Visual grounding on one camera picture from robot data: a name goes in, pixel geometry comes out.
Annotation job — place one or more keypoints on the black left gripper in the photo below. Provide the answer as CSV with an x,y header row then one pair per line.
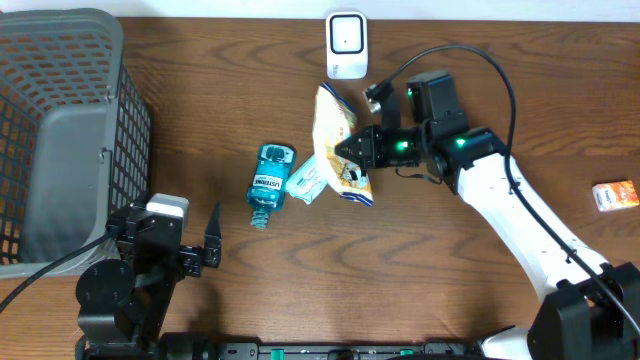
x,y
211,241

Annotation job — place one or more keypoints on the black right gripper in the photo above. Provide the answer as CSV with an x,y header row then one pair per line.
x,y
372,155

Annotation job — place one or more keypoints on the yellow snack bag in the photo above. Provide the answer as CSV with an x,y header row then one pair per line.
x,y
334,119

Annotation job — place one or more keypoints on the teal wet wipes pack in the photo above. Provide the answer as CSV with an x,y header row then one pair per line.
x,y
306,183

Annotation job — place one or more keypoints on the blue Listerine mouthwash bottle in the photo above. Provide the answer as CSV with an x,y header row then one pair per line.
x,y
266,193

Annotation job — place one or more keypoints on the orange small box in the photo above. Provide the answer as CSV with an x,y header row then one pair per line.
x,y
614,196

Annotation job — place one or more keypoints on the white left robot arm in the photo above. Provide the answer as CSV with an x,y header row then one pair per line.
x,y
124,300

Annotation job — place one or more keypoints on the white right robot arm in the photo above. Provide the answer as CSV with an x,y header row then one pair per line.
x,y
589,308

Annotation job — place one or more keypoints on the white barcode scanner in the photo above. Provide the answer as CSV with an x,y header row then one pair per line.
x,y
347,53

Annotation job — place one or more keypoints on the grey plastic shopping basket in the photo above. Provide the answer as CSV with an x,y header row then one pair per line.
x,y
75,139

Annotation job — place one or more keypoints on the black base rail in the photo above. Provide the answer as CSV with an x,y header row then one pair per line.
x,y
350,351

